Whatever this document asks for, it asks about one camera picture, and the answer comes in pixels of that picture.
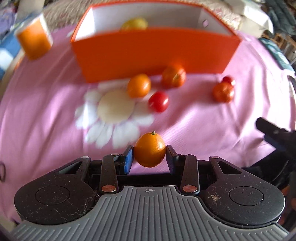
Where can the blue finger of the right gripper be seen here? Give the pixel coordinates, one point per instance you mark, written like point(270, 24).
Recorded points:
point(279, 138)

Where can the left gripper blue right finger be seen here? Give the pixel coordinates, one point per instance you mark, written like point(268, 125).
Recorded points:
point(184, 170)

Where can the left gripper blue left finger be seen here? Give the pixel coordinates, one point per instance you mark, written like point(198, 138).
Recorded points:
point(113, 165)

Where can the red cherry tomato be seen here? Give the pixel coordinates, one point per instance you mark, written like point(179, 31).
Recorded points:
point(159, 101)

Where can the reddish mandarin at right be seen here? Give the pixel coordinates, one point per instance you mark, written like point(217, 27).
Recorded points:
point(223, 92)

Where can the small red tomato at right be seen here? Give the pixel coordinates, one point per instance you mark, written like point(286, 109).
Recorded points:
point(229, 79)

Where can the pink flowered tablecloth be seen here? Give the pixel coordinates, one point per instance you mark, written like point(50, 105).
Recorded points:
point(49, 115)

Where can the teal paperback book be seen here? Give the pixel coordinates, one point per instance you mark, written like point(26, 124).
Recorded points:
point(277, 54)

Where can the reddish orange mandarin by box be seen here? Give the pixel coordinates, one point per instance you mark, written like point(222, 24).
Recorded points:
point(174, 76)

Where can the white cloth covered side table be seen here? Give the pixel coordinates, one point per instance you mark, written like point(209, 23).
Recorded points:
point(254, 20)

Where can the orange cardboard box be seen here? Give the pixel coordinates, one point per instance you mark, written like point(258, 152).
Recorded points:
point(185, 34)

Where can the yellow pear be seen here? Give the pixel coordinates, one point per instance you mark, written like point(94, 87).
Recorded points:
point(135, 24)

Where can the orange plastic cup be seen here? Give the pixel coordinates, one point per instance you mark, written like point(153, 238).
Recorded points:
point(34, 37)

